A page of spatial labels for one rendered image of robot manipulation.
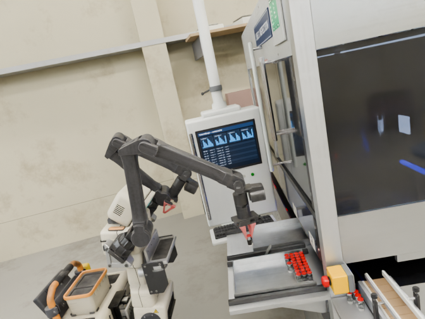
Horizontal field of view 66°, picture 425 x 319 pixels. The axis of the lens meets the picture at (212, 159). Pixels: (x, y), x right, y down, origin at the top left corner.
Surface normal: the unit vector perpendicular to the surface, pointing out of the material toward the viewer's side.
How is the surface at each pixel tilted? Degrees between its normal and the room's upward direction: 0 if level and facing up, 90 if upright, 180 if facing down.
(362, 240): 90
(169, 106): 90
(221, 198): 90
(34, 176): 90
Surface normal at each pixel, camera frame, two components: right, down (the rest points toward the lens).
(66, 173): 0.19, 0.19
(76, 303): -0.05, 0.29
